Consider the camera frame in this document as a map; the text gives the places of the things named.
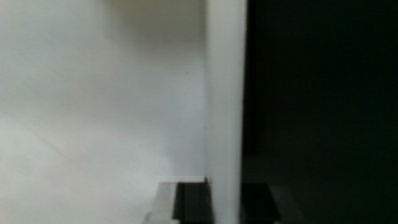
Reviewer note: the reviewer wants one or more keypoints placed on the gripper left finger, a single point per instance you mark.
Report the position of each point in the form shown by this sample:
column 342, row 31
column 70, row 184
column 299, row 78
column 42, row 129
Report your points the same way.
column 182, row 206

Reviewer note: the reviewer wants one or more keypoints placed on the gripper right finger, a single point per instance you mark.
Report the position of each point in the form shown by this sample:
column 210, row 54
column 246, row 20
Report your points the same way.
column 269, row 205

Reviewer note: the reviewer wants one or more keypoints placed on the white square tabletop part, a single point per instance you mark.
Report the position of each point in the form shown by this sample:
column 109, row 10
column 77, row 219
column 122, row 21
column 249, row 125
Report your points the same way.
column 122, row 90

